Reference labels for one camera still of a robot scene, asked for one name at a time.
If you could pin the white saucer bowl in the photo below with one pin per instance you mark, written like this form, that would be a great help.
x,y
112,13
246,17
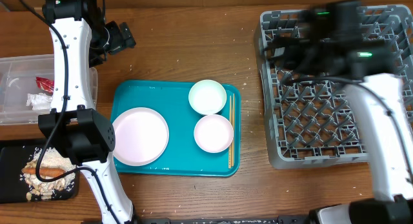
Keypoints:
x,y
207,97

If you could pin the grey dishwasher rack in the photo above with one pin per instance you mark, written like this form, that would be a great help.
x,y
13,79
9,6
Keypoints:
x,y
313,126

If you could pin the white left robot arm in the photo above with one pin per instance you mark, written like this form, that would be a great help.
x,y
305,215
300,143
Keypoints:
x,y
74,127

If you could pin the small white plate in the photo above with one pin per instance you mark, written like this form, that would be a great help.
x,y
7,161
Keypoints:
x,y
213,133

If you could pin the food scraps pile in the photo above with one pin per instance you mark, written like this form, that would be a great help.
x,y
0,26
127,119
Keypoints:
x,y
55,189

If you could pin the large white plate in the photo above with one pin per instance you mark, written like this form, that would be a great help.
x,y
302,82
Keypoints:
x,y
142,136

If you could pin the clear plastic storage bin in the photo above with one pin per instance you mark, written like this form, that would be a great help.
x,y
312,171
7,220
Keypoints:
x,y
18,81

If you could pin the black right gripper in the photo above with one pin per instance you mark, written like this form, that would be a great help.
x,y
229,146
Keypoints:
x,y
282,50

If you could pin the black waste tray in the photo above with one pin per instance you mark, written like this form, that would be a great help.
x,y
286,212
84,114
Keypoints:
x,y
13,154

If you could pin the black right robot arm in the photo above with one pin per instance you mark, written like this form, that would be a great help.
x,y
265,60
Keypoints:
x,y
366,73

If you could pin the white tissue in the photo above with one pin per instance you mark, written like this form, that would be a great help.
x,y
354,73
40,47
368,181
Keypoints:
x,y
39,101

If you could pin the teal plastic tray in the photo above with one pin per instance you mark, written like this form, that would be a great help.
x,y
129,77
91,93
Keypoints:
x,y
182,156

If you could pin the wooden chopstick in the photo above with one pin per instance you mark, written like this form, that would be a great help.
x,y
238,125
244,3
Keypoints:
x,y
229,159
232,122

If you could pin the red snack wrapper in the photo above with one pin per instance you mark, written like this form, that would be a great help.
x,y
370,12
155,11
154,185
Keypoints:
x,y
45,84

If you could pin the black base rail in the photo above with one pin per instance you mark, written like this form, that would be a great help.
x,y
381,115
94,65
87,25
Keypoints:
x,y
286,219

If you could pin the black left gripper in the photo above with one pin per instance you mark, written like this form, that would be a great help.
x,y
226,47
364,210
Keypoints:
x,y
120,41

